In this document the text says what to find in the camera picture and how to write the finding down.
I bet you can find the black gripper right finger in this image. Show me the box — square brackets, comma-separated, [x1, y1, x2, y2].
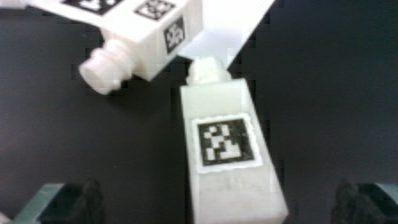
[330, 180, 398, 224]

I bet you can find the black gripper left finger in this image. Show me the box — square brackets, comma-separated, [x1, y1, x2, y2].
[12, 179, 106, 224]

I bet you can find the white table leg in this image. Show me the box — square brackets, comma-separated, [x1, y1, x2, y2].
[28, 0, 206, 96]
[181, 57, 287, 224]

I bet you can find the white table leg front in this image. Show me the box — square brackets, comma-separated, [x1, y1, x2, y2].
[28, 0, 206, 96]

